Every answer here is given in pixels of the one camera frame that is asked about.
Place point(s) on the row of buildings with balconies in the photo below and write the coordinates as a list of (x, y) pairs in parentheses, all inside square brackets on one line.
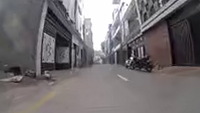
[(159, 25)]

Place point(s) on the row of grey shopfront buildings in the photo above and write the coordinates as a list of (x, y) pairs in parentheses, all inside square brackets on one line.
[(16, 31)]

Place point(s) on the paved roadside strip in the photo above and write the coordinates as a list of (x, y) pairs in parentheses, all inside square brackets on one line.
[(13, 89), (189, 70)]

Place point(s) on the pile of rubble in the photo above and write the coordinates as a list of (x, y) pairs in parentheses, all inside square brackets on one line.
[(12, 79)]

